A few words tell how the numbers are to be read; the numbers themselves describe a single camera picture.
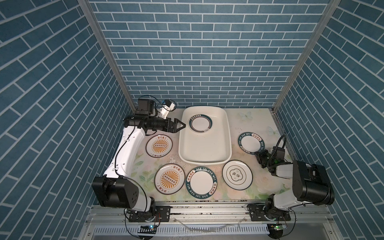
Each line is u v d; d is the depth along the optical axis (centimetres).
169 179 85
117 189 40
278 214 67
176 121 65
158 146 99
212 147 98
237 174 87
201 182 85
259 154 85
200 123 111
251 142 104
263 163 84
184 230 70
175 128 65
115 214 75
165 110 60
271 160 74
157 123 64
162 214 74
